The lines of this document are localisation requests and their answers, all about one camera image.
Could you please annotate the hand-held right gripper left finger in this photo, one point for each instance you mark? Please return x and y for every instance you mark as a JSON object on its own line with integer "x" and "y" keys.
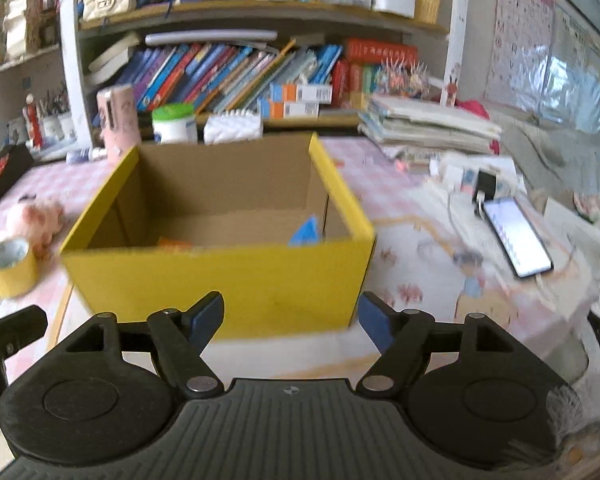
{"x": 207, "y": 317}

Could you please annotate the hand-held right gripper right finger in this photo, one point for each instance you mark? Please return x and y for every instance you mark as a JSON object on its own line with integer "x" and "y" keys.
{"x": 372, "y": 320}

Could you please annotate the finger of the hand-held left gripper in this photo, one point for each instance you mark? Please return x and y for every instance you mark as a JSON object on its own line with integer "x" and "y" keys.
{"x": 15, "y": 327}

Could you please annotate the yellow cardboard box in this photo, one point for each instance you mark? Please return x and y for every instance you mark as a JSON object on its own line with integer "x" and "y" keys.
{"x": 230, "y": 280}

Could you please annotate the yellow tape roll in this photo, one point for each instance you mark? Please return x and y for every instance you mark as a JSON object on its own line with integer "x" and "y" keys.
{"x": 15, "y": 275}

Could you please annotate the pink plush toy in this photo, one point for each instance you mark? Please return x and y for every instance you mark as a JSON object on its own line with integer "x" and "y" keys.
{"x": 35, "y": 217}

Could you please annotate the orange item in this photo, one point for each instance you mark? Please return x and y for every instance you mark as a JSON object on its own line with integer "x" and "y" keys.
{"x": 175, "y": 243}

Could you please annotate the pink checkered tablecloth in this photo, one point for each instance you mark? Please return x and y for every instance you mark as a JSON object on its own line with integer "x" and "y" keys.
{"x": 410, "y": 220}

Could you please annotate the blue paper item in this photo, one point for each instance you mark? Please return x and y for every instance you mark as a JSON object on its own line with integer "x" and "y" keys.
{"x": 305, "y": 232}

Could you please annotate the black smartphone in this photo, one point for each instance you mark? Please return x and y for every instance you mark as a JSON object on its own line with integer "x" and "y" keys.
{"x": 517, "y": 237}

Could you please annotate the black tray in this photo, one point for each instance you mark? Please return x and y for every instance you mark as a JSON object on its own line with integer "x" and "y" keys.
{"x": 20, "y": 160}

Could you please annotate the white power strip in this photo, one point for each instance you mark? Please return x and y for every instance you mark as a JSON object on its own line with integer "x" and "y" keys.
{"x": 455, "y": 170}

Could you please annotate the black charger plug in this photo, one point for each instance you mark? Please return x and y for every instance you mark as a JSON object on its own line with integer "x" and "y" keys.
{"x": 486, "y": 185}

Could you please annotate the small spray bottle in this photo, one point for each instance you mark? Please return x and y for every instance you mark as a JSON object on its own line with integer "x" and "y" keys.
{"x": 82, "y": 156}

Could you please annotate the white jar green lid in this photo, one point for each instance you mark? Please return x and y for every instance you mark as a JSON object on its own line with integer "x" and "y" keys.
{"x": 175, "y": 130}

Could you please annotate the white pen cup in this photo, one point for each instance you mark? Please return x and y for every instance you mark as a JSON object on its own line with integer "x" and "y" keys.
{"x": 66, "y": 125}
{"x": 51, "y": 127}

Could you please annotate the stack of paper booklets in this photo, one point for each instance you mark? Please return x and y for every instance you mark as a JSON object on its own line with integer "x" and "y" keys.
{"x": 430, "y": 125}

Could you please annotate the red white figurine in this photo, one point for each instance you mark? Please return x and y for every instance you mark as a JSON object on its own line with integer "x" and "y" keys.
{"x": 33, "y": 122}

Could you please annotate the pink cylindrical holder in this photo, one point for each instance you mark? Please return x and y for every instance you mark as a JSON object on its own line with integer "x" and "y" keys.
{"x": 122, "y": 125}

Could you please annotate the orange white carton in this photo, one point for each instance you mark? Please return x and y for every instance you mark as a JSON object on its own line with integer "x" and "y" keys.
{"x": 292, "y": 109}
{"x": 305, "y": 92}

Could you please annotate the pink red cloth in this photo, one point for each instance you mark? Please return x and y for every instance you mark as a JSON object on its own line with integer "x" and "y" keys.
{"x": 472, "y": 109}

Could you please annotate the grey blanket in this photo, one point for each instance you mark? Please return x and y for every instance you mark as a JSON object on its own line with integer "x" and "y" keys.
{"x": 540, "y": 155}

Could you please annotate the row of colourful books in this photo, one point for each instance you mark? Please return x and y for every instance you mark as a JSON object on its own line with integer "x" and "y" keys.
{"x": 205, "y": 77}

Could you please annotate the white mesh bag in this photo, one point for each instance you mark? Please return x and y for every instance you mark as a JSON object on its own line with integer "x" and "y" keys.
{"x": 590, "y": 425}

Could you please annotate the colourful spiky decoration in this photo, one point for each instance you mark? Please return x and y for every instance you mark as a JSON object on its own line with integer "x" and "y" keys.
{"x": 405, "y": 80}

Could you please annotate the floral cloth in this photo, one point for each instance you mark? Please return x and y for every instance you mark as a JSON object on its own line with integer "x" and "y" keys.
{"x": 587, "y": 202}

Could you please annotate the white corner shelf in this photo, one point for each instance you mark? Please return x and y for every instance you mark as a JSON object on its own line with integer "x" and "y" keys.
{"x": 20, "y": 80}

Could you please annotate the red boxed book set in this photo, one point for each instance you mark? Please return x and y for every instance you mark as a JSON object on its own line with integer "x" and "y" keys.
{"x": 375, "y": 52}

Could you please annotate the thick white books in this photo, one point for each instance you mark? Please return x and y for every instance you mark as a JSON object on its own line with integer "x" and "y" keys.
{"x": 112, "y": 57}

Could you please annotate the white paper bag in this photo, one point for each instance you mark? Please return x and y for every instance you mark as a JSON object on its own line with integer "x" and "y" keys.
{"x": 17, "y": 27}

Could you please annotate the pink alphabet wall poster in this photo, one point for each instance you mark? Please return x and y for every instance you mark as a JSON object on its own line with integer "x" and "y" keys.
{"x": 517, "y": 45}

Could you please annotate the pale wall chart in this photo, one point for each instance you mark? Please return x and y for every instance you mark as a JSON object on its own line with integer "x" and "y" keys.
{"x": 580, "y": 80}

